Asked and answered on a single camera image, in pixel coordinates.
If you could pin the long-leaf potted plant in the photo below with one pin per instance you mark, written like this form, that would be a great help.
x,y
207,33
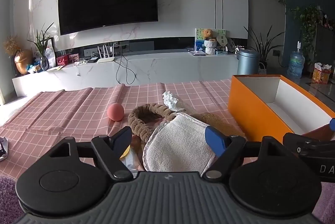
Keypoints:
x,y
263,46

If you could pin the blue snack bag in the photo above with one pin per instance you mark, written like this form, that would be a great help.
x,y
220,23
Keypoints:
x,y
34,68

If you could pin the white marble television console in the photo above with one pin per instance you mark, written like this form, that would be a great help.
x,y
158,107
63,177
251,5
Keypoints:
x,y
162,67

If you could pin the yellow pink snack packet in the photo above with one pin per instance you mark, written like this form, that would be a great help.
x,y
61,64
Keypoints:
x,y
132,158

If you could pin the orange cardboard box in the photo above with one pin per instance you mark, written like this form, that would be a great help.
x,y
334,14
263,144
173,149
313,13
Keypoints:
x,y
243,106

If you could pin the round paper fan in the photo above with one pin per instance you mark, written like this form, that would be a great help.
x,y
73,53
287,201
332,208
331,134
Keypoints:
x,y
221,40

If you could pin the white router with antennas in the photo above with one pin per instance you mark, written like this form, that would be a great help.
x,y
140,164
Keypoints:
x,y
106,59

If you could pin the green pothos plant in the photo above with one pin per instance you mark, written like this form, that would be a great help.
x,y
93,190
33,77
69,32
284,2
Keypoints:
x,y
308,17

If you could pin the teddy bear on stand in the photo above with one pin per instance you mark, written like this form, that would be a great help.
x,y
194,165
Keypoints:
x,y
199,42

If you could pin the decorative plate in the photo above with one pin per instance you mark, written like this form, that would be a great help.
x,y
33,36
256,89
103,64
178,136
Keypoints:
x,y
231,44

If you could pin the red patterned gift bag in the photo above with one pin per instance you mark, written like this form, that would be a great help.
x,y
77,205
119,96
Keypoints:
x,y
321,74

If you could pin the blue water bottle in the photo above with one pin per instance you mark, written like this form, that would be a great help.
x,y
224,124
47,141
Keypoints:
x,y
295,64

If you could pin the pink checkered tablecloth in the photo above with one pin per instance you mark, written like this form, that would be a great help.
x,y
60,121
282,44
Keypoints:
x,y
65,114

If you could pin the silver grey device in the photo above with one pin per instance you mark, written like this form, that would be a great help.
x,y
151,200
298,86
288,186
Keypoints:
x,y
3,149

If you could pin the brown envelope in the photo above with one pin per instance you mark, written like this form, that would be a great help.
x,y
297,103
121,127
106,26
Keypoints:
x,y
55,67

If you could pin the woven basket bag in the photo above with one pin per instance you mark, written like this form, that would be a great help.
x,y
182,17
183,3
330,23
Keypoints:
x,y
262,69

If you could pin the white plastic bag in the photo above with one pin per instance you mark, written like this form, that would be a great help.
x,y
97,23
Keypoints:
x,y
51,57

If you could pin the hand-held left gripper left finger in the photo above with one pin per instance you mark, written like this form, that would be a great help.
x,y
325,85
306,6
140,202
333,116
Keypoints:
x,y
123,138

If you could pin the brown plush headband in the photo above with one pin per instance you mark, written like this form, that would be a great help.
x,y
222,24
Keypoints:
x,y
136,122

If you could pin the grey towel cloth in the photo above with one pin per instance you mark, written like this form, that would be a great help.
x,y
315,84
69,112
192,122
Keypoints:
x,y
178,145

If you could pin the pink ball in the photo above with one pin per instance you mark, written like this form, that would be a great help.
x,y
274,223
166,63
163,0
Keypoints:
x,y
115,112

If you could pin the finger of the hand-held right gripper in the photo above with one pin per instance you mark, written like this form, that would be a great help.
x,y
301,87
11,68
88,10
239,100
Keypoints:
x,y
308,146
333,125

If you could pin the dried flowers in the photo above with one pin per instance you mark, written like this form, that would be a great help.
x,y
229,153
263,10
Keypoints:
x,y
11,44

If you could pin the red gift box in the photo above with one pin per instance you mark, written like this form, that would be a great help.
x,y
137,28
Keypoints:
x,y
62,60
73,57

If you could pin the grey metal trash can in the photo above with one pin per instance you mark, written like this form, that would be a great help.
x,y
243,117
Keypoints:
x,y
248,63

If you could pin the white knitted pot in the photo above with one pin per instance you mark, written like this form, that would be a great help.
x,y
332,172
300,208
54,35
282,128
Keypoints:
x,y
210,46

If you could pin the small black box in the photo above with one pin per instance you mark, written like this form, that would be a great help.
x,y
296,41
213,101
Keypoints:
x,y
92,60

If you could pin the golden vase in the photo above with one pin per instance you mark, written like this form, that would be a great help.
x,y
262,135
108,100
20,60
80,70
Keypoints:
x,y
23,63

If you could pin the small blue box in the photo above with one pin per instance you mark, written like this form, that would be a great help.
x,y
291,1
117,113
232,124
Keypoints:
x,y
221,53

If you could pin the glass vase with green plant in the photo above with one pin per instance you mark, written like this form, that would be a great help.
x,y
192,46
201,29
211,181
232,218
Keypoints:
x,y
44,56

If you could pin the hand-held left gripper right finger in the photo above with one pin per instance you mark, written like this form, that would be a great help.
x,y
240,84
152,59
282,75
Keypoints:
x,y
213,139

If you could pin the brown teddy bear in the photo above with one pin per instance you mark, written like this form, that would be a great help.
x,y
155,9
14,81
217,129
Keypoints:
x,y
207,33

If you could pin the crumpled white tissue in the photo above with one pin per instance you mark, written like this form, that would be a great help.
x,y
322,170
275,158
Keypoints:
x,y
171,101

